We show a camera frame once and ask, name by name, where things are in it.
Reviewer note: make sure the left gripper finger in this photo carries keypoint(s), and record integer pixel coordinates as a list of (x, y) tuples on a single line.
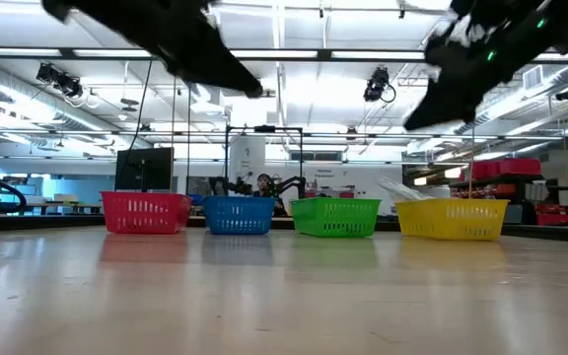
[(220, 69)]

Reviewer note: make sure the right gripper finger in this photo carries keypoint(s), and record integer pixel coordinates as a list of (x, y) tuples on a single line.
[(454, 96)]

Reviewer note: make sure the red toothbrush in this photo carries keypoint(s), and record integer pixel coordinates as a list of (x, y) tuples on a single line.
[(402, 190)]

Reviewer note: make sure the background black robot arm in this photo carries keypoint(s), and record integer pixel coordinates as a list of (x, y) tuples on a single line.
[(294, 186), (232, 186)]

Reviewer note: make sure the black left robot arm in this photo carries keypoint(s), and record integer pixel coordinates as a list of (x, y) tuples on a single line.
[(96, 15)]

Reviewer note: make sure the red storage bins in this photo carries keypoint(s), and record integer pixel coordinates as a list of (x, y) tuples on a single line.
[(506, 168)]

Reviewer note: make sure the black overhead light bar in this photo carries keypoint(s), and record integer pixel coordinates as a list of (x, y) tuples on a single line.
[(326, 54)]

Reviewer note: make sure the yellow plastic basket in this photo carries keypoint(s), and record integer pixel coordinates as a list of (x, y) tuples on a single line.
[(451, 219)]

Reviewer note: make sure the black shelf rack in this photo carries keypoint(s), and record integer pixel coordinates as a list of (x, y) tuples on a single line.
[(525, 197)]

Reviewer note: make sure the person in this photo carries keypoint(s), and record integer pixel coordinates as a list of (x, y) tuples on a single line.
[(264, 185)]

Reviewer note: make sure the black monitor screen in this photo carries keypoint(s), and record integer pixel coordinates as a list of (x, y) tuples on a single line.
[(143, 170)]

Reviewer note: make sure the black ceiling spotlight cluster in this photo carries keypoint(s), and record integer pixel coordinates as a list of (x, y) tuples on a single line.
[(62, 83)]

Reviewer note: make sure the blue plastic basket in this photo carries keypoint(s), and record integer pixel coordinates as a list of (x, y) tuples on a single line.
[(239, 214)]

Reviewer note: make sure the red plastic basket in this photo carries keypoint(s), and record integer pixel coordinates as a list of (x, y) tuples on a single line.
[(146, 212)]

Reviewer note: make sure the green plastic basket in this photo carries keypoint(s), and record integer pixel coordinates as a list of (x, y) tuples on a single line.
[(335, 217)]

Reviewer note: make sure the black background rig frame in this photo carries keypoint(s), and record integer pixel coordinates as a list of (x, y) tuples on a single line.
[(264, 129)]

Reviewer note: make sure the black overhead camera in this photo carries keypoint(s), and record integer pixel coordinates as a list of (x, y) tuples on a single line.
[(376, 84)]

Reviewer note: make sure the silver ventilation duct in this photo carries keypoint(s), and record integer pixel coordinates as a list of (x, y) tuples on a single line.
[(18, 106)]

